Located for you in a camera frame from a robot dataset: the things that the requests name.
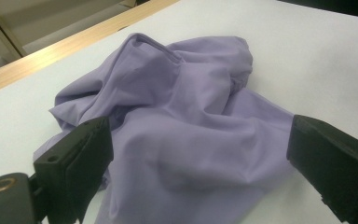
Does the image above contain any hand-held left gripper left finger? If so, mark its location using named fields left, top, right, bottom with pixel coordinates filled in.
left=33, top=116, right=115, bottom=224

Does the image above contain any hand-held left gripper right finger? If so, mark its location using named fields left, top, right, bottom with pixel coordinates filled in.
left=285, top=114, right=358, bottom=224

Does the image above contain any purple cloth garment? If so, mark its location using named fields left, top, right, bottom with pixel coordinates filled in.
left=32, top=32, right=296, bottom=224

